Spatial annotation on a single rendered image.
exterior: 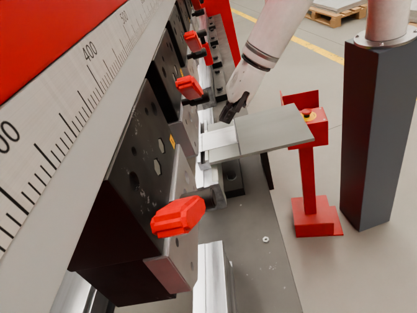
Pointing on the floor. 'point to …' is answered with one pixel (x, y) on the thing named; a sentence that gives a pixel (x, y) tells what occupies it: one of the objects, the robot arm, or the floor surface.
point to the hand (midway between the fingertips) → (226, 115)
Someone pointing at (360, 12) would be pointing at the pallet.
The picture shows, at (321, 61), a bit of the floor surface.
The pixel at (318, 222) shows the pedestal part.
